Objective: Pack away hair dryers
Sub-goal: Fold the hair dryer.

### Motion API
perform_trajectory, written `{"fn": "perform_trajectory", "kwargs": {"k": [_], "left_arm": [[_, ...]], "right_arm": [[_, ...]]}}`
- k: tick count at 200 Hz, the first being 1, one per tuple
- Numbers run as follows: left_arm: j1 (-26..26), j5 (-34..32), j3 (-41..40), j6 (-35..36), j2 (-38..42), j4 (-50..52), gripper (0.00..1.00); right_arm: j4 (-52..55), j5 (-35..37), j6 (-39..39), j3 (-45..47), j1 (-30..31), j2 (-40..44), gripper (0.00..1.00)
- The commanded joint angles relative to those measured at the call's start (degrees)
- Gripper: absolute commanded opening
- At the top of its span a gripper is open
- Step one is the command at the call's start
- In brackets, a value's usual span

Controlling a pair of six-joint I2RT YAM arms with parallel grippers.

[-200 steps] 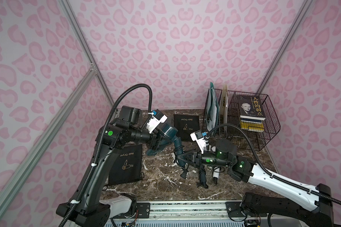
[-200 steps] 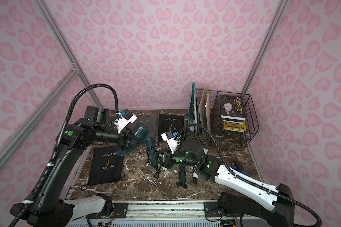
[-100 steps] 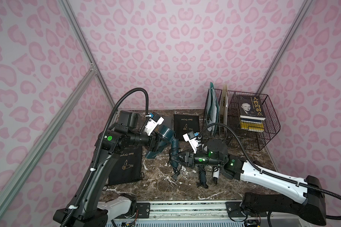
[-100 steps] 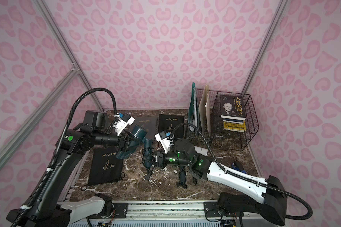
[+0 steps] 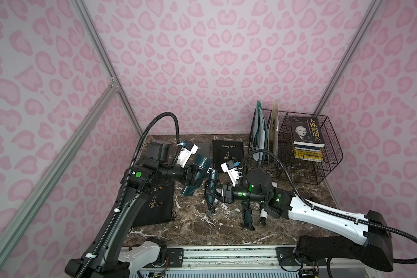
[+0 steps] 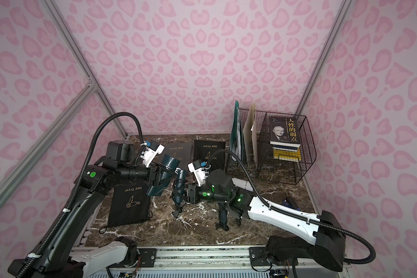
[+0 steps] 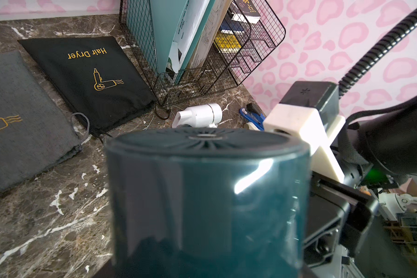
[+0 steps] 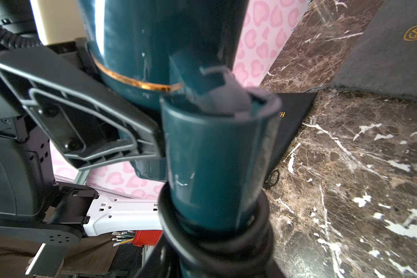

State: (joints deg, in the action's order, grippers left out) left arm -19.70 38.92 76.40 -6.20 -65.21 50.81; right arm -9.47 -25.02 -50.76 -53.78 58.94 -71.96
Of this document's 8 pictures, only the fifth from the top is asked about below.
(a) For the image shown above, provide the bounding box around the black pouch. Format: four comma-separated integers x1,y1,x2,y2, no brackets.
212,140,244,171
132,181,176,228

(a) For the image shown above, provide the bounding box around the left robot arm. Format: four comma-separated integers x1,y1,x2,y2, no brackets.
65,142,212,278

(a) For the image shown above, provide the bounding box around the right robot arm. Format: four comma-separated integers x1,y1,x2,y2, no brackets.
206,170,393,272

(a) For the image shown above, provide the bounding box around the grey hair dryer pouch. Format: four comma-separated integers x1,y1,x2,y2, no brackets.
196,142,212,159

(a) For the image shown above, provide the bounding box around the white hair dryer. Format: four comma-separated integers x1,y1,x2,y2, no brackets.
260,208,268,226

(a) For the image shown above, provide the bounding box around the yellow striped book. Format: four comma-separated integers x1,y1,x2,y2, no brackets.
294,145,324,162

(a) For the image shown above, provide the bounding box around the black portrait book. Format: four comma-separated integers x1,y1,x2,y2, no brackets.
290,117,325,148

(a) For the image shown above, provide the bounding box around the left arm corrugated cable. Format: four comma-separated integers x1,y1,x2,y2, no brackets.
74,112,181,278

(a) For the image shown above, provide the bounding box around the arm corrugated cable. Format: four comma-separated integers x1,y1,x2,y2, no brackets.
241,149,417,265
74,112,181,278

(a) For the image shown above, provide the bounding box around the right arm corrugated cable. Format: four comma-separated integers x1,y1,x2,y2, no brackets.
241,149,417,265

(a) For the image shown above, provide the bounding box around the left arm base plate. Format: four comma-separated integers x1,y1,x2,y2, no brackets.
144,247,184,268

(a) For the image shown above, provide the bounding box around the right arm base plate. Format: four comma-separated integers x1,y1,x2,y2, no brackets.
275,246,326,268

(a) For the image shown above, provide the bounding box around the black wire basket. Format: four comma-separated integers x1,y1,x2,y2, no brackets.
246,109,344,185

